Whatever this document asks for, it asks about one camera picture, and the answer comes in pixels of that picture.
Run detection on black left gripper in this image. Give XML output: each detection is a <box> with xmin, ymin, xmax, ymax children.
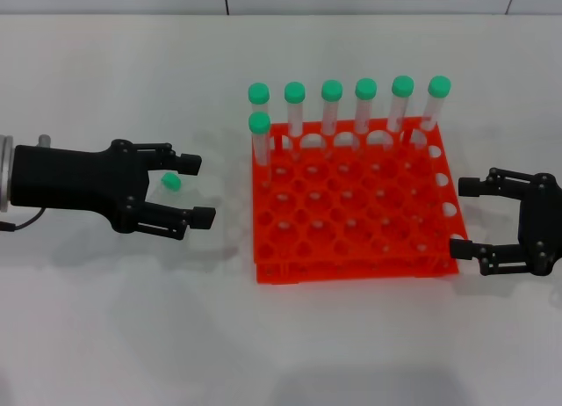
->
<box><xmin>11</xmin><ymin>138</ymin><xmax>217</xmax><ymax>242</ymax></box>

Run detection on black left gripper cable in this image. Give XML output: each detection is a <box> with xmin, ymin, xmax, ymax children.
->
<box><xmin>0</xmin><ymin>207</ymin><xmax>46</xmax><ymax>233</ymax></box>

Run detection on orange test tube rack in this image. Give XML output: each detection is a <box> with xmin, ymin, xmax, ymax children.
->
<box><xmin>250</xmin><ymin>120</ymin><xmax>473</xmax><ymax>286</ymax></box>

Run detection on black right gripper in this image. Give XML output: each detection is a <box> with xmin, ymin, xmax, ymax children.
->
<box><xmin>449</xmin><ymin>167</ymin><xmax>562</xmax><ymax>278</ymax></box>

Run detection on green-capped clear test tube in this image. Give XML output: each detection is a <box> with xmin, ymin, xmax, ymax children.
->
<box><xmin>284</xmin><ymin>81</ymin><xmax>306</xmax><ymax>161</ymax></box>
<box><xmin>417</xmin><ymin>75</ymin><xmax>452</xmax><ymax>149</ymax></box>
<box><xmin>248</xmin><ymin>82</ymin><xmax>270</xmax><ymax>117</ymax></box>
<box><xmin>385</xmin><ymin>75</ymin><xmax>415</xmax><ymax>149</ymax></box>
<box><xmin>355</xmin><ymin>77</ymin><xmax>378</xmax><ymax>153</ymax></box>
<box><xmin>321</xmin><ymin>79</ymin><xmax>343</xmax><ymax>157</ymax></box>
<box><xmin>248</xmin><ymin>111</ymin><xmax>272</xmax><ymax>188</ymax></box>
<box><xmin>151</xmin><ymin>171</ymin><xmax>220</xmax><ymax>205</ymax></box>

